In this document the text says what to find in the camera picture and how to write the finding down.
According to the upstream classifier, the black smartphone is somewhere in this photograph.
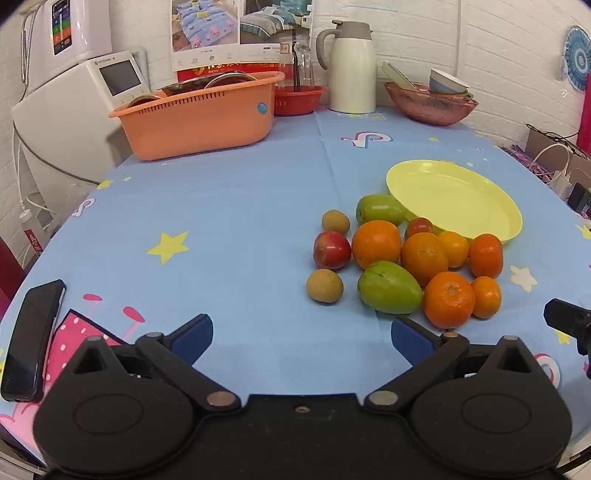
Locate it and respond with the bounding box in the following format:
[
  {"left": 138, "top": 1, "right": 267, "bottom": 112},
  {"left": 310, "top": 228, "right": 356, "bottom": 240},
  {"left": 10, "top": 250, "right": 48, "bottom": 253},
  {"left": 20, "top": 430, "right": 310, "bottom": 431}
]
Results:
[{"left": 0, "top": 279, "right": 66, "bottom": 403}]

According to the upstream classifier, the blue printed tablecloth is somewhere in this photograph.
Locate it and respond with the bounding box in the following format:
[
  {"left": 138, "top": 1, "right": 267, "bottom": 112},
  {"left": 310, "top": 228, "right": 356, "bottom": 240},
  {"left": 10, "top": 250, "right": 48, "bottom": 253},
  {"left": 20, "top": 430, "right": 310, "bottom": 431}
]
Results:
[{"left": 0, "top": 107, "right": 591, "bottom": 462}]

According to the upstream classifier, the orange plastic basket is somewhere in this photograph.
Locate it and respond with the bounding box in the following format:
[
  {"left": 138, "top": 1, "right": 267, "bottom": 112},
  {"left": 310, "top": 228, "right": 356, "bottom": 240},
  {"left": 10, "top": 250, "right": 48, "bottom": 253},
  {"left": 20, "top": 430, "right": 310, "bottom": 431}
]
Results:
[{"left": 109, "top": 71, "right": 286, "bottom": 161}]

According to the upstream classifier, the cardboard box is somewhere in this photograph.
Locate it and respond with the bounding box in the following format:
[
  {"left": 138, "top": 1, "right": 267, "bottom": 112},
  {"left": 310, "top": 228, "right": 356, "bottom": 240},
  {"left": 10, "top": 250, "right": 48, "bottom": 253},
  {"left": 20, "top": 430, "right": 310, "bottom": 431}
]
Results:
[{"left": 526, "top": 124, "right": 591, "bottom": 195}]

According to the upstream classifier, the large smooth orange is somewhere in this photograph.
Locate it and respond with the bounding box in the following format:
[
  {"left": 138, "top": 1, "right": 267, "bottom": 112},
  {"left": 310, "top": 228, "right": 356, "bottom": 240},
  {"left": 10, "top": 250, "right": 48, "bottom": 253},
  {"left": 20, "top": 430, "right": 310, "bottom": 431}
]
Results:
[
  {"left": 352, "top": 220, "right": 402, "bottom": 270},
  {"left": 401, "top": 232, "right": 450, "bottom": 287}
]

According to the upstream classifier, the red plum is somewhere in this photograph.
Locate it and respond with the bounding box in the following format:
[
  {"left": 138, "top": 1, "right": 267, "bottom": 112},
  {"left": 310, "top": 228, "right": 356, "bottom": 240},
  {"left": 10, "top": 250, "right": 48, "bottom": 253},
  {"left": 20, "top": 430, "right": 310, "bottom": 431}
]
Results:
[
  {"left": 404, "top": 217, "right": 435, "bottom": 241},
  {"left": 313, "top": 231, "right": 352, "bottom": 270}
]

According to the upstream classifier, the metal hose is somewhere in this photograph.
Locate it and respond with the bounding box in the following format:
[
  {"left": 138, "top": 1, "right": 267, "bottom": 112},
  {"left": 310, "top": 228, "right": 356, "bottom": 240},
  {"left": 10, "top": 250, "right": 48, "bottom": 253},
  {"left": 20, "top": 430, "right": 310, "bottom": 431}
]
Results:
[{"left": 21, "top": 4, "right": 40, "bottom": 84}]

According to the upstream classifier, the white appliance with screen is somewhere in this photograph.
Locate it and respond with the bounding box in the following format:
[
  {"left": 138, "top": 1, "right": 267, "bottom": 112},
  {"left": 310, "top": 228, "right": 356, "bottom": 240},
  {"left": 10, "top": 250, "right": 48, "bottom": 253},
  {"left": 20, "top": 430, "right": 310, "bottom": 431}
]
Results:
[{"left": 11, "top": 48, "right": 151, "bottom": 199}]

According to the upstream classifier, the small brown round fruit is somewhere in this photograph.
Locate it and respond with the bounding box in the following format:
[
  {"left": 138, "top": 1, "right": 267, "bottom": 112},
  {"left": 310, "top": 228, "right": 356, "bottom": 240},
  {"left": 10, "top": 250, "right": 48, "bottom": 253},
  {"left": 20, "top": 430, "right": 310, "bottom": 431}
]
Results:
[
  {"left": 307, "top": 269, "right": 344, "bottom": 304},
  {"left": 322, "top": 209, "right": 351, "bottom": 234}
]

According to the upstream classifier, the white charger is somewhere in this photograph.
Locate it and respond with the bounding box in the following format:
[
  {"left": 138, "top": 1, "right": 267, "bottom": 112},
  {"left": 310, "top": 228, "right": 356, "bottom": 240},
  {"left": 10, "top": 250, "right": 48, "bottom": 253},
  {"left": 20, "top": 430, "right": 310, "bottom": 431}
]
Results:
[{"left": 549, "top": 171, "right": 573, "bottom": 197}]

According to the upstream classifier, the white and blue bowl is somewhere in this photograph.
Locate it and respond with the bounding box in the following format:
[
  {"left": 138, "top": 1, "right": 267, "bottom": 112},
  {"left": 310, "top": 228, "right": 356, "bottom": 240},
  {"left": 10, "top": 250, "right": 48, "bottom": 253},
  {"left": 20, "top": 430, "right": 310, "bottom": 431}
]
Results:
[{"left": 429, "top": 68, "right": 474, "bottom": 100}]

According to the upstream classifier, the round steel bowl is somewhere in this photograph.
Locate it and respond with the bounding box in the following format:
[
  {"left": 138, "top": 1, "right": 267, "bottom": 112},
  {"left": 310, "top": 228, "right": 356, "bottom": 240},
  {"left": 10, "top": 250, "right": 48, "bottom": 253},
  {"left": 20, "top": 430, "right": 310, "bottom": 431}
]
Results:
[{"left": 205, "top": 70, "right": 257, "bottom": 88}]

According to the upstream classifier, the black device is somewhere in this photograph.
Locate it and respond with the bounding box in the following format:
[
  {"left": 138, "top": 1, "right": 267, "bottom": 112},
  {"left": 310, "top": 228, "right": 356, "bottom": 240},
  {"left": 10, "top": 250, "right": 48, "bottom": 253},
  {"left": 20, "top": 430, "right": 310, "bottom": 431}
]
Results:
[{"left": 567, "top": 182, "right": 591, "bottom": 214}]

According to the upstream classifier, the green jujube fruit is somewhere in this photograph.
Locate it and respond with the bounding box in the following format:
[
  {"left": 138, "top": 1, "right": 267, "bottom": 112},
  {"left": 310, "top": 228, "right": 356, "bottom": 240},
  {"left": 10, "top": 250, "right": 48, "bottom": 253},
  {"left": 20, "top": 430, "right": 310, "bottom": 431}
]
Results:
[
  {"left": 357, "top": 261, "right": 423, "bottom": 315},
  {"left": 355, "top": 194, "right": 406, "bottom": 227}
]

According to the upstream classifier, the steel plate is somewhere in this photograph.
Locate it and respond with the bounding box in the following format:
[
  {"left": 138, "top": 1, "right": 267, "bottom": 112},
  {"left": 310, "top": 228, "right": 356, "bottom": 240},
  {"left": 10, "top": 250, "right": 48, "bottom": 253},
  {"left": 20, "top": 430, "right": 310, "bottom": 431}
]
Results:
[{"left": 161, "top": 78, "right": 208, "bottom": 97}]

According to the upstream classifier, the white water purifier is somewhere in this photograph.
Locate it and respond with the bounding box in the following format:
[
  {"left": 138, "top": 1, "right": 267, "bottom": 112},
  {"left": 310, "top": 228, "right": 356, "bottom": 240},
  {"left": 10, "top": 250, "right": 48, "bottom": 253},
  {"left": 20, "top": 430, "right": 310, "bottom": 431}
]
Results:
[{"left": 23, "top": 0, "right": 113, "bottom": 95}]

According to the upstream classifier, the white charger cable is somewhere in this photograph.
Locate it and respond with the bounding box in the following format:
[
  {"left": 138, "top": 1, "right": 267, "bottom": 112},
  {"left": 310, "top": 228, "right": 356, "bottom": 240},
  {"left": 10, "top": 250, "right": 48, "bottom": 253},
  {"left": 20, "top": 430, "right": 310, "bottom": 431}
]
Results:
[{"left": 531, "top": 143, "right": 573, "bottom": 185}]

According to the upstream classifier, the small orange mandarin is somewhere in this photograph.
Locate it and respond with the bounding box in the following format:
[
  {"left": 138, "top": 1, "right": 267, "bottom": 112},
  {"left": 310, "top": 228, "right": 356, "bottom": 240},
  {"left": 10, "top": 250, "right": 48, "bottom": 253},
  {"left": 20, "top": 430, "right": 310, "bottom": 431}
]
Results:
[{"left": 471, "top": 276, "right": 502, "bottom": 319}]

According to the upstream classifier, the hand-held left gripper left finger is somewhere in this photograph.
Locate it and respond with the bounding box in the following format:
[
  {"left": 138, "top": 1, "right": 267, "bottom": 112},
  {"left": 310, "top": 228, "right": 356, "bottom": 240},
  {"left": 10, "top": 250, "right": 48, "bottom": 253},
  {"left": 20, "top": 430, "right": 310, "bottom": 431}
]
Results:
[{"left": 69, "top": 314, "right": 242, "bottom": 411}]

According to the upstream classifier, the wall poster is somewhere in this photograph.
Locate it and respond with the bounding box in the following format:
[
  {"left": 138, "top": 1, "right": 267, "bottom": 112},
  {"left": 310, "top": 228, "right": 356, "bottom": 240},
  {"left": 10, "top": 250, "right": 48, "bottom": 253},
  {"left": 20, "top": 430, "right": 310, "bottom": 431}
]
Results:
[{"left": 171, "top": 0, "right": 315, "bottom": 84}]

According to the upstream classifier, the red plastic basket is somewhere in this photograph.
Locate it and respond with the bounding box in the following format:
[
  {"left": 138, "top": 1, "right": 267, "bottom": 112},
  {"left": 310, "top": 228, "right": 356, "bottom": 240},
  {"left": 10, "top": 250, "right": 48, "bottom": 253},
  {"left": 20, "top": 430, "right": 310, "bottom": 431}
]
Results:
[{"left": 274, "top": 85, "right": 326, "bottom": 117}]

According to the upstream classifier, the white dish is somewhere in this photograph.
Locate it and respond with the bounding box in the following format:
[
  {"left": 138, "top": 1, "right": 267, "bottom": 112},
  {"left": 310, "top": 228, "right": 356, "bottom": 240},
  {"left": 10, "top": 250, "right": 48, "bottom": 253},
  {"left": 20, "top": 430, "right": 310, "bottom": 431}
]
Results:
[{"left": 382, "top": 61, "right": 419, "bottom": 92}]

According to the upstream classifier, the white thermos jug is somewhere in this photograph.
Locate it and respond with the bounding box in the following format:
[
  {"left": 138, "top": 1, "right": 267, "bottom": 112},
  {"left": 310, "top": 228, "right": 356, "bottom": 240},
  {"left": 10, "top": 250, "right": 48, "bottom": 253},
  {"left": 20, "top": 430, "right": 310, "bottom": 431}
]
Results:
[{"left": 316, "top": 21, "right": 377, "bottom": 114}]

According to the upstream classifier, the small yellow-orange mandarin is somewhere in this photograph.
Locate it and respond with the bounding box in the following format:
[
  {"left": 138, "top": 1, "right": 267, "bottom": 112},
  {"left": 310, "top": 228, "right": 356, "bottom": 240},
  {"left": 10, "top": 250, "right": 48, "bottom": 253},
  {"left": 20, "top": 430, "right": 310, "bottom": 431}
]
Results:
[{"left": 438, "top": 231, "right": 470, "bottom": 269}]

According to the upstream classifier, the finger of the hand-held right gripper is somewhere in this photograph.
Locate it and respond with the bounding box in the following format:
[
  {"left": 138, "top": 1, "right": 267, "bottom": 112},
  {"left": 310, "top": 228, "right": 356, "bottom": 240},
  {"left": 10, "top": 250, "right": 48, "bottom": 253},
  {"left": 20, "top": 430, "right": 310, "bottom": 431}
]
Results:
[{"left": 543, "top": 299, "right": 591, "bottom": 356}]

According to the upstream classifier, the blue round wall decoration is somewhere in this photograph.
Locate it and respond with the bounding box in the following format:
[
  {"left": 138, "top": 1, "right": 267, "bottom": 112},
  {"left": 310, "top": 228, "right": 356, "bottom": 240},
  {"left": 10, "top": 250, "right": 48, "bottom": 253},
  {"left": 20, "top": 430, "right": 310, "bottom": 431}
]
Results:
[{"left": 560, "top": 25, "right": 591, "bottom": 90}]

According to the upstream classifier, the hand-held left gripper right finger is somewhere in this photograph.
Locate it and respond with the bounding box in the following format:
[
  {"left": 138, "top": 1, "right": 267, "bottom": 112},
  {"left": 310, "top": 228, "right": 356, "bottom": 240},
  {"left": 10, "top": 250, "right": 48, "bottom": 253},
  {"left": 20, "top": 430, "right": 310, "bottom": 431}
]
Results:
[{"left": 365, "top": 316, "right": 536, "bottom": 409}]

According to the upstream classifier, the red plastic container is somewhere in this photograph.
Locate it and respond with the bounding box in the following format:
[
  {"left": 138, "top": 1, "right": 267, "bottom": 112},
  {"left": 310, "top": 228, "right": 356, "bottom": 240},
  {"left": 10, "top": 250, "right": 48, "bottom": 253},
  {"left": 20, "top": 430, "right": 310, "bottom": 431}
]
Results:
[{"left": 0, "top": 235, "right": 26, "bottom": 315}]

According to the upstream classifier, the clear glass pitcher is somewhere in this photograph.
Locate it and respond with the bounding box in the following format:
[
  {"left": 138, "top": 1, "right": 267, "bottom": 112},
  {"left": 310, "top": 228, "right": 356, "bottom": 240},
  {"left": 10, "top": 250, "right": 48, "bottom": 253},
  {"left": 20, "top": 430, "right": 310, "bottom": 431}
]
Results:
[{"left": 279, "top": 36, "right": 315, "bottom": 93}]

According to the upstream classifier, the deep orange mandarin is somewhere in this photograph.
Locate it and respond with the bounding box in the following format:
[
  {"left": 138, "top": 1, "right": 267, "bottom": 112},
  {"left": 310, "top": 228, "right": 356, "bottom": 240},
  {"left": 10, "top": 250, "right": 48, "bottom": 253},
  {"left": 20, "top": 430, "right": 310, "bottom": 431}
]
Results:
[{"left": 468, "top": 234, "right": 504, "bottom": 279}]

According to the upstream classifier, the bumpy orange with stem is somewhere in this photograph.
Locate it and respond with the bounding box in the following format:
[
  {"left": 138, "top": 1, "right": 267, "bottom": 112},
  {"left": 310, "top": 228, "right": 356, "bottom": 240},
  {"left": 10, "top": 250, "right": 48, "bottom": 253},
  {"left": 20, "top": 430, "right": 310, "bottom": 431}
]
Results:
[{"left": 424, "top": 271, "right": 476, "bottom": 329}]

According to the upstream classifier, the white plastic bottle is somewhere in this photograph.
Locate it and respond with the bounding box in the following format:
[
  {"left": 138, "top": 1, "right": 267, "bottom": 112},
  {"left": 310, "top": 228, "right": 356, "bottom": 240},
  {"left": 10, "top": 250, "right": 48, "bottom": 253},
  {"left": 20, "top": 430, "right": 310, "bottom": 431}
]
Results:
[{"left": 18, "top": 209, "right": 49, "bottom": 250}]

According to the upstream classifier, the pink glass bowl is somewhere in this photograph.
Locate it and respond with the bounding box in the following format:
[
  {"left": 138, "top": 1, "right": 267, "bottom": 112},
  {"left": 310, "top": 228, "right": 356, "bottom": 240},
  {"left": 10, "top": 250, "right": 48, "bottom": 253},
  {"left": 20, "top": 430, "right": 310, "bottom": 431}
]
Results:
[{"left": 383, "top": 82, "right": 479, "bottom": 127}]

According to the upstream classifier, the pink patterned cloth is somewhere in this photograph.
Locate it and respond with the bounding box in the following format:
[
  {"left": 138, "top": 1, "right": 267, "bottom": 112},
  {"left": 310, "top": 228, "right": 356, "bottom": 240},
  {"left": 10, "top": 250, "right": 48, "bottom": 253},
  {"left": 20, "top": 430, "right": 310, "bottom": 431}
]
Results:
[{"left": 501, "top": 144, "right": 555, "bottom": 181}]

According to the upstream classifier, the yellow plastic plate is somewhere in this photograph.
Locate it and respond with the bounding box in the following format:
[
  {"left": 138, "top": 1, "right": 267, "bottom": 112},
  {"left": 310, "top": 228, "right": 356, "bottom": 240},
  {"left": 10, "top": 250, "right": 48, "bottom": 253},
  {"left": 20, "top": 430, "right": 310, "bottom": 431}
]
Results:
[{"left": 386, "top": 160, "right": 523, "bottom": 245}]

